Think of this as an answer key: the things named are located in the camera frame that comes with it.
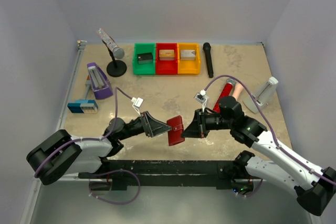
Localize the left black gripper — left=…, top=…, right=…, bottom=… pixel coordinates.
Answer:
left=118, top=111, right=172, bottom=141

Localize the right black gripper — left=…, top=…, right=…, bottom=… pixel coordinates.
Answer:
left=182, top=108, right=234, bottom=138

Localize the red leather card holder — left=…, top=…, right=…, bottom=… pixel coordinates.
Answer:
left=166, top=115, right=185, bottom=146

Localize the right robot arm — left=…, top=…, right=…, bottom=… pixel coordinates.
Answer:
left=181, top=96, right=335, bottom=216

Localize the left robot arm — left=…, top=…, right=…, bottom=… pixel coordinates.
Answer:
left=26, top=111, right=172, bottom=185

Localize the black card in green bin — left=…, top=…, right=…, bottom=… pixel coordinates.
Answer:
left=137, top=52, right=153, bottom=65

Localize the tan card in red bin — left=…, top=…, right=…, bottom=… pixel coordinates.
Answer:
left=159, top=49, right=175, bottom=61

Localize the silver card in yellow bin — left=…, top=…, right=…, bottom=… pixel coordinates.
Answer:
left=180, top=49, right=196, bottom=61

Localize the red microphone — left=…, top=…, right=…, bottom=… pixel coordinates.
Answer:
left=213, top=78, right=236, bottom=112

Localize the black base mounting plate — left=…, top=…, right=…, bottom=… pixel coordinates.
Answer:
left=79, top=159, right=250, bottom=190

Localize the pink microphone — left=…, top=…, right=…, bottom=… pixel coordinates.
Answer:
left=232, top=83, right=244, bottom=101

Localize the green plastic bin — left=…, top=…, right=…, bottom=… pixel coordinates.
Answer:
left=132, top=43, right=156, bottom=76

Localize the red plastic bin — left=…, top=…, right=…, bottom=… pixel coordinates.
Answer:
left=155, top=43, right=178, bottom=75

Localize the yellow plastic bin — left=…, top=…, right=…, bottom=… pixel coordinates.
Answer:
left=177, top=43, right=201, bottom=75

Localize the black microphone stand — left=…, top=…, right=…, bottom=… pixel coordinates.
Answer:
left=102, top=41, right=127, bottom=77

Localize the white metronome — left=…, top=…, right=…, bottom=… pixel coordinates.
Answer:
left=243, top=77, right=279, bottom=114

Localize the blue grey block toy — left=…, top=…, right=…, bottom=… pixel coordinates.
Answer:
left=67, top=76, right=98, bottom=114

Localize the black microphone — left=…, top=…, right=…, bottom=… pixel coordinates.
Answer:
left=203, top=42, right=214, bottom=78

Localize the glitter silver microphone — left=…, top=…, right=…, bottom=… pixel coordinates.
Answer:
left=97, top=28, right=124, bottom=59

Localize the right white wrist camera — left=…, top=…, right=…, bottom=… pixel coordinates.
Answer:
left=194, top=90, right=209, bottom=112

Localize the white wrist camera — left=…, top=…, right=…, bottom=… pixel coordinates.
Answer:
left=194, top=90, right=209, bottom=112
left=131, top=97, right=144, bottom=116

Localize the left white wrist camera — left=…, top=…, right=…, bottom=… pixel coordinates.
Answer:
left=131, top=97, right=144, bottom=116

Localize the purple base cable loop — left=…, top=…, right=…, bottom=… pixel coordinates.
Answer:
left=88, top=168, right=141, bottom=206

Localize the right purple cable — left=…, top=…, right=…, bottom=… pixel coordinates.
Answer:
left=204, top=74, right=336, bottom=185

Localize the aluminium frame rail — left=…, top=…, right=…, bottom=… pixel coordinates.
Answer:
left=19, top=40, right=88, bottom=224

